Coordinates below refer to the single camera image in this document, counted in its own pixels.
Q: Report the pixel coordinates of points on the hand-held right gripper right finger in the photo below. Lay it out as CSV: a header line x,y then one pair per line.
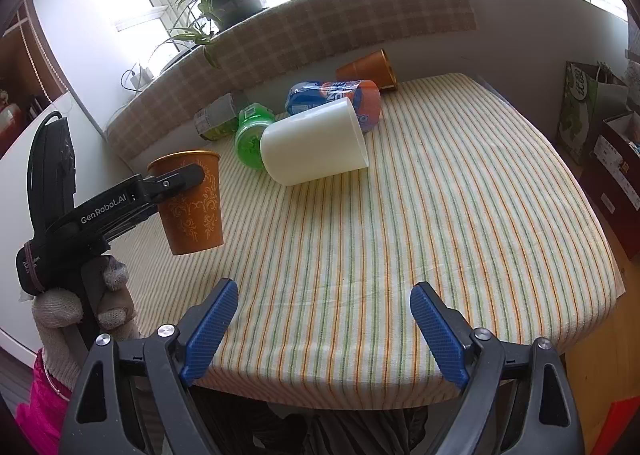
x,y
440,335

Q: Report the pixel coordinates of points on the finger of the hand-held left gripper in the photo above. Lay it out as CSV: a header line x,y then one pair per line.
x,y
132,225
175,180

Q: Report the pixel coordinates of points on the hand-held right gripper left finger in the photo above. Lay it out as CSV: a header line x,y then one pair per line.
x,y
210,330

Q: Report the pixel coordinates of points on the orange patterned cup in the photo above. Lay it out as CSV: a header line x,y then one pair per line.
x,y
192,215

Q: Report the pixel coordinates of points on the white cup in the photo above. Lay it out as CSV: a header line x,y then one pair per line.
x,y
312,145

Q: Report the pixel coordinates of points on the person's left forearm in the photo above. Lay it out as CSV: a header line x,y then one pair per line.
x,y
40,415

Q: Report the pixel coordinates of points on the plain orange cup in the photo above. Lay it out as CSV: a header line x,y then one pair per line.
x,y
365,69

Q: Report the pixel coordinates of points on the person's left hand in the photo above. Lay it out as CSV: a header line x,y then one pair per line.
x,y
57,315

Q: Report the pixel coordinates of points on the green plastic bottle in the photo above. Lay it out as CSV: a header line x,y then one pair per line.
x,y
250,140

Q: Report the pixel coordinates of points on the striped tablecloth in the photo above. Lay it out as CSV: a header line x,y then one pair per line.
x,y
450,215

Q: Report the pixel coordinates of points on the blue and orange bottle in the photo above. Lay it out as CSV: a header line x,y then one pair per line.
x,y
330,92

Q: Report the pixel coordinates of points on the red box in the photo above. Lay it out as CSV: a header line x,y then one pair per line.
x,y
617,430

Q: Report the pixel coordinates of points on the checked cloth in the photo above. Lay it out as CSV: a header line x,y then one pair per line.
x,y
310,30

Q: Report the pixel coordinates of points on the dark cardboard box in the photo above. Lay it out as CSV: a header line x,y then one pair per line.
x,y
612,175

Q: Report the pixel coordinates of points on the green and white shopping bag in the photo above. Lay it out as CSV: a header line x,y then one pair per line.
x,y
582,105

